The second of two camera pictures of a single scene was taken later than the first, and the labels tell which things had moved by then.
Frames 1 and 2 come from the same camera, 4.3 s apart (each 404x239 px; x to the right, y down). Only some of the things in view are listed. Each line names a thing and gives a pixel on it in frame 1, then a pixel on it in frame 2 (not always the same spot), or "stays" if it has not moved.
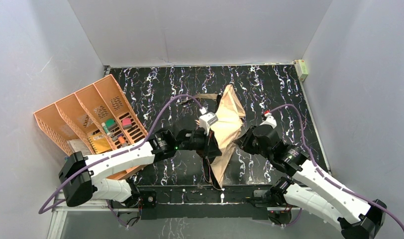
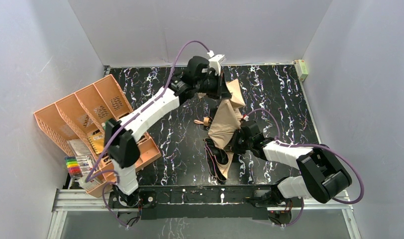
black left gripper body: (210, 145) to (221, 87)
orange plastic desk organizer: (95, 118) stays
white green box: (301, 69) stays
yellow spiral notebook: (99, 143) stays
